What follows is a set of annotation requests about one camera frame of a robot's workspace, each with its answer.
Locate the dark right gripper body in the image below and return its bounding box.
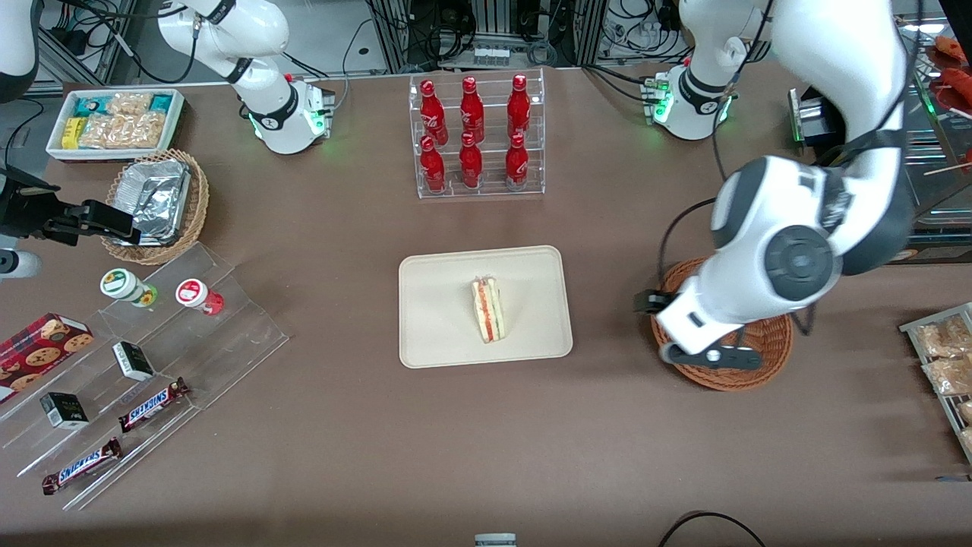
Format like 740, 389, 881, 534
0, 169, 62, 239

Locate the triangular sandwich with red filling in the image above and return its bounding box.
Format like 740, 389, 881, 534
471, 277, 508, 344

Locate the reddish brown round wicker basket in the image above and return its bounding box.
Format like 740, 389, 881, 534
649, 258, 794, 392

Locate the light brown wicker basket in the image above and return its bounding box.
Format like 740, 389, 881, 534
100, 149, 210, 266

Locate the cream rectangular plastic tray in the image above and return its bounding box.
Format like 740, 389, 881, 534
399, 245, 574, 370

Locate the grey metal tray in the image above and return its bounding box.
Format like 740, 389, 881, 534
899, 302, 972, 466

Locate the aluminium foil container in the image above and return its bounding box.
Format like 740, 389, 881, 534
112, 160, 192, 246

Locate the white cup with green lid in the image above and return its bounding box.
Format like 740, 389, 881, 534
99, 268, 159, 308

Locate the clear bag of crackers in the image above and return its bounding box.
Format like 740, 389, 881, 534
78, 112, 166, 150
105, 93, 153, 116

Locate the white cup with red lid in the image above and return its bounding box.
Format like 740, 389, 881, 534
175, 279, 226, 317

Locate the white plastic bin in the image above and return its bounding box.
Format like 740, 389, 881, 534
46, 87, 186, 163

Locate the small black white box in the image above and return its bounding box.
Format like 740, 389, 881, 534
39, 391, 90, 431
112, 341, 156, 382

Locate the red cookie box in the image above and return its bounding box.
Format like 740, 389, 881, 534
0, 312, 95, 405

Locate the clear acrylic step display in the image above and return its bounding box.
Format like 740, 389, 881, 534
0, 242, 291, 511

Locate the brown snickers bar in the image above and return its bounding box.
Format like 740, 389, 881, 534
117, 377, 191, 434
41, 437, 123, 496

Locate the red cola bottle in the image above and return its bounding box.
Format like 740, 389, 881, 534
420, 135, 447, 193
419, 79, 449, 147
459, 76, 485, 144
507, 74, 532, 141
459, 131, 484, 189
505, 133, 529, 191

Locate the clear acrylic bottle rack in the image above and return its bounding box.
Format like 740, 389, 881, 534
408, 67, 547, 201

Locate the steel warmer pan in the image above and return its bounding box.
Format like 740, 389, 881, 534
907, 144, 972, 225

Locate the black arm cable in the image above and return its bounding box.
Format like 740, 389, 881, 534
656, 198, 720, 293

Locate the black looped cable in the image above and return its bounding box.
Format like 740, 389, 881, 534
657, 511, 768, 547

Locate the aluminium frame equipment rack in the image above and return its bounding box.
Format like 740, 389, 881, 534
364, 0, 684, 73

